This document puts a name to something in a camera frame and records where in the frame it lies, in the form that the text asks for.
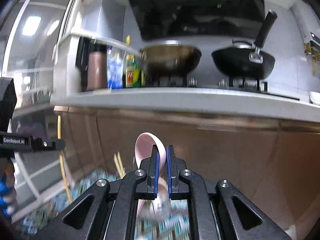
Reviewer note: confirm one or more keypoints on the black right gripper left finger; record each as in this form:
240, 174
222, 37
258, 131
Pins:
107, 210

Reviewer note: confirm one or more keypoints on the glass sliding door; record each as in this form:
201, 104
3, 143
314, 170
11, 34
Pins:
28, 39

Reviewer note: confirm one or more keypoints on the green yellow oil bottle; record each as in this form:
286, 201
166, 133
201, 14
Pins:
132, 71

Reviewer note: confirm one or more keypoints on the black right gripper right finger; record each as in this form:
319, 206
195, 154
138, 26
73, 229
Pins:
217, 210

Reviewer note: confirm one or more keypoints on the pink spoon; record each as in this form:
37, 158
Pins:
143, 150
162, 204

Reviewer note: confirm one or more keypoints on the brown kitchen base cabinets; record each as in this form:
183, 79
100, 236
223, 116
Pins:
273, 162

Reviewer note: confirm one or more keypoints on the blue white seasoning bag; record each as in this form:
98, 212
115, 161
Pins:
114, 69

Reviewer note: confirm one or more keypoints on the small white bowl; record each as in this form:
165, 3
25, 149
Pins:
315, 98

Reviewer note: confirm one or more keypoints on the pink spoon front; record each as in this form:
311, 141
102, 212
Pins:
162, 204

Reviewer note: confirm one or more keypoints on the white water heater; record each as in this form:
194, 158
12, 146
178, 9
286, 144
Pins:
311, 36

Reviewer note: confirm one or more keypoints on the black wok with handle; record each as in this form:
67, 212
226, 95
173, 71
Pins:
251, 62

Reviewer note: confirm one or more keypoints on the black range hood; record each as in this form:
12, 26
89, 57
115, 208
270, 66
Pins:
158, 19

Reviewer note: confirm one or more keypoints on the copper electric kettle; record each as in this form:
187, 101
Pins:
91, 60

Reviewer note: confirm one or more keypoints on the brass coloured wok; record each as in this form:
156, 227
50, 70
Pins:
170, 58

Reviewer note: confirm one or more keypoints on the black gas stove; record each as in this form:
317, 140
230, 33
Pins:
243, 86

